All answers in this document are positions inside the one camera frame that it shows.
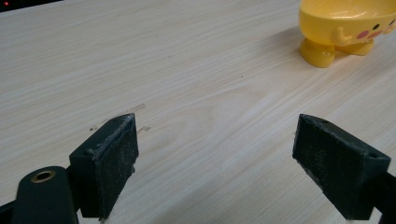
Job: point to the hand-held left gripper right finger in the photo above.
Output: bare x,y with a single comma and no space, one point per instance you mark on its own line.
336,168

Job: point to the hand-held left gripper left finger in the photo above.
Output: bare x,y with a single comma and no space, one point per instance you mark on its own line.
106,174

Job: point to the yellow duck-shaped bowl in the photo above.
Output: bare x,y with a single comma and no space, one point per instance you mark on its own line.
342,28

